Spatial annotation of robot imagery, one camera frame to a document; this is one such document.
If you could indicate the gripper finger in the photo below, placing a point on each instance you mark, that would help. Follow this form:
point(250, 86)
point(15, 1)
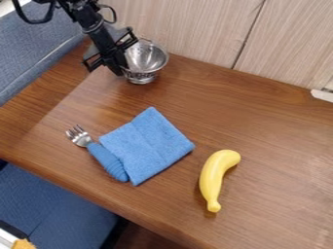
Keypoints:
point(120, 64)
point(113, 67)

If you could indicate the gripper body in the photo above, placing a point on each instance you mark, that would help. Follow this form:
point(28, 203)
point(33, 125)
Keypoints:
point(109, 48)

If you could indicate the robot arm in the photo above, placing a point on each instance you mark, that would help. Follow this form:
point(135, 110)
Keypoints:
point(92, 20)

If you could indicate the silver strainer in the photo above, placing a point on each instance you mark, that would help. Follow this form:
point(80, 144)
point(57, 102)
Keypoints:
point(146, 61)

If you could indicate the blue cloth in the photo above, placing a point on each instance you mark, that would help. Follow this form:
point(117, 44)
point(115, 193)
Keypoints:
point(146, 146)

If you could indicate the yellow toy banana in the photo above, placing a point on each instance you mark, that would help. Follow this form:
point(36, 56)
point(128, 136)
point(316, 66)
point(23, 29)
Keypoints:
point(215, 176)

